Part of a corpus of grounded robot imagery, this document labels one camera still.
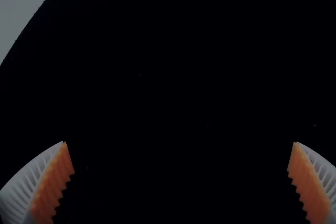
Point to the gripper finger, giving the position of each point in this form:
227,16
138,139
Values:
34,192
315,187

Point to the black mat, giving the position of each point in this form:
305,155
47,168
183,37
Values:
168,77

